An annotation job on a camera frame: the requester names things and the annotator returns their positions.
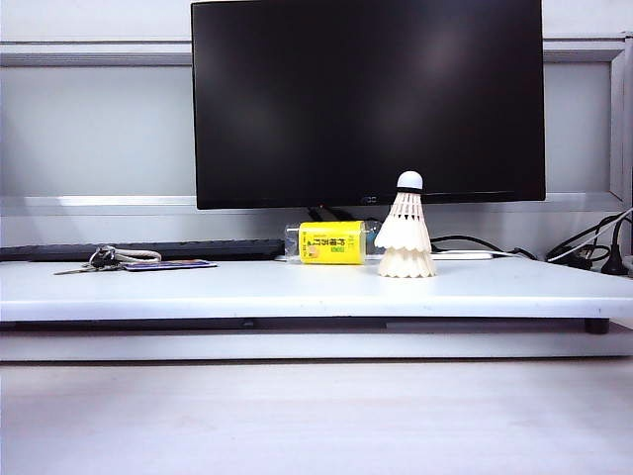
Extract aluminium partition frame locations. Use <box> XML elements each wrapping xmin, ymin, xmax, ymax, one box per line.
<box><xmin>0</xmin><ymin>30</ymin><xmax>633</xmax><ymax>219</ymax></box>

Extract white feather shuttlecock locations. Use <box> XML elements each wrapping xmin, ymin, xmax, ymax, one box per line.
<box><xmin>378</xmin><ymin>245</ymin><xmax>437</xmax><ymax>279</ymax></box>
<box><xmin>373</xmin><ymin>170</ymin><xmax>433</xmax><ymax>251</ymax></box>

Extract thin white cable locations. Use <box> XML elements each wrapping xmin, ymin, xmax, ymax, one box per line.
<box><xmin>547</xmin><ymin>209</ymin><xmax>633</xmax><ymax>262</ymax></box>

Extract black computer keyboard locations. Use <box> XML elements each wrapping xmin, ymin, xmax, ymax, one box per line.
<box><xmin>0</xmin><ymin>238</ymin><xmax>287</xmax><ymax>263</ymax></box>

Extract white desk riser board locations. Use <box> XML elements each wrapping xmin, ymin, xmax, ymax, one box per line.
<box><xmin>0</xmin><ymin>256</ymin><xmax>633</xmax><ymax>324</ymax></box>

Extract silver key bunch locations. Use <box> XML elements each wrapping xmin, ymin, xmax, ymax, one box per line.
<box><xmin>52</xmin><ymin>244</ymin><xmax>123</xmax><ymax>277</ymax></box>

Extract black curved cable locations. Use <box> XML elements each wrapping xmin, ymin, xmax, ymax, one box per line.
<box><xmin>428</xmin><ymin>235</ymin><xmax>539</xmax><ymax>260</ymax></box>

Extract beige braided key strap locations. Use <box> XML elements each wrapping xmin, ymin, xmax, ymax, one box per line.
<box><xmin>112</xmin><ymin>248</ymin><xmax>164</xmax><ymax>264</ymax></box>

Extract black computer monitor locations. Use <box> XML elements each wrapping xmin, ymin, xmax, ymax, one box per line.
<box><xmin>190</xmin><ymin>0</ymin><xmax>547</xmax><ymax>211</ymax></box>

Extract black looped cable bundle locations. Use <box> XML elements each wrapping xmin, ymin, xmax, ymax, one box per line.
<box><xmin>545</xmin><ymin>211</ymin><xmax>633</xmax><ymax>264</ymax></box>

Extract white flat power adapter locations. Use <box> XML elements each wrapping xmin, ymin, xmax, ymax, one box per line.
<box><xmin>434</xmin><ymin>249</ymin><xmax>496</xmax><ymax>261</ymax></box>

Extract clear bottle with yellow label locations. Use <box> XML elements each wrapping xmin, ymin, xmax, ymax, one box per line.
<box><xmin>283</xmin><ymin>220</ymin><xmax>386</xmax><ymax>266</ymax></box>

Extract black power plug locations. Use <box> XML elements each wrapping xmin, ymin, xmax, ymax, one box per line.
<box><xmin>599</xmin><ymin>217</ymin><xmax>633</xmax><ymax>277</ymax></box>

